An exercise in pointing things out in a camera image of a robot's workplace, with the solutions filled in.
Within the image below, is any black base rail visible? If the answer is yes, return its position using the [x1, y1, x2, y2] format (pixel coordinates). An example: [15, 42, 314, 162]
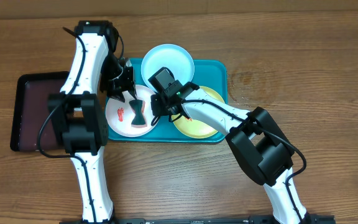
[60, 214, 336, 224]

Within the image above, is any green and orange sponge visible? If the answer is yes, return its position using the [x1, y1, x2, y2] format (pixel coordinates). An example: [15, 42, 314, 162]
[129, 99, 147, 128]

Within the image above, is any pink plate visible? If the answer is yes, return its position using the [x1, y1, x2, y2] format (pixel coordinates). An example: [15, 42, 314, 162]
[105, 85, 155, 138]

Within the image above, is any teal plastic tray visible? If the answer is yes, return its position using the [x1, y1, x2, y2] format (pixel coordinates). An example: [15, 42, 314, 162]
[108, 59, 228, 143]

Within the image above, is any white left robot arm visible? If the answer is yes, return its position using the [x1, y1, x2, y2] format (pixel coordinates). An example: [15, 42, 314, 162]
[42, 21, 136, 223]

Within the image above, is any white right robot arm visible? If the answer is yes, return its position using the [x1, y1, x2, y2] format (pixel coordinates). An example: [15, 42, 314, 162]
[152, 81, 308, 223]

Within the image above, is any yellow plate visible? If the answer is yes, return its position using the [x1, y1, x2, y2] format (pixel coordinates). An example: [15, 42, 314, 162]
[171, 85, 226, 139]

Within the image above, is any light blue plate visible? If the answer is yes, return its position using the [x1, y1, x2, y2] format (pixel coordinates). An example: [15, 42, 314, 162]
[140, 44, 195, 91]

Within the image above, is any black water tray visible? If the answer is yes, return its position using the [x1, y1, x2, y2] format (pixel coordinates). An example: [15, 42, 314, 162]
[10, 71, 68, 152]

